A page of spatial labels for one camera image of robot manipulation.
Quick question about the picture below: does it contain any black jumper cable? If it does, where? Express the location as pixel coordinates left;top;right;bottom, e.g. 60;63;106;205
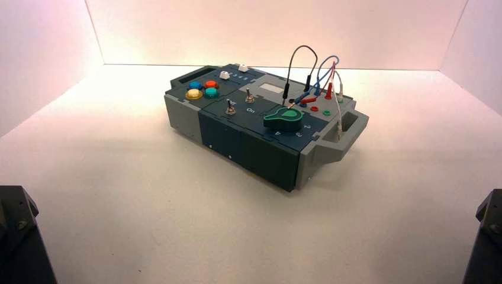
283;45;318;106

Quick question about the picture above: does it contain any green rotary selector knob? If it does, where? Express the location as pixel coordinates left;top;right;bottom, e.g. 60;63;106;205
263;109;304;133

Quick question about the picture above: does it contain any small white display window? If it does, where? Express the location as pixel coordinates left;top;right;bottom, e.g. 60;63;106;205
260;82;285;95

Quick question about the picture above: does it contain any blue jumper cable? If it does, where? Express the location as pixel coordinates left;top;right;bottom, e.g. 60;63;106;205
288;54;340;108

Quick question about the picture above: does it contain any red jumper cable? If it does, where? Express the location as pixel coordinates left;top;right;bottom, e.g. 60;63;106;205
300;62;338;106

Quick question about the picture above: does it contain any white jumper cable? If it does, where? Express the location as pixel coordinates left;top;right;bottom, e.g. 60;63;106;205
333;70;346;143

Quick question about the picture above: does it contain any grey and blue control box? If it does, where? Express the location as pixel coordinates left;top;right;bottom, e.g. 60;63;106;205
163;63;369;193

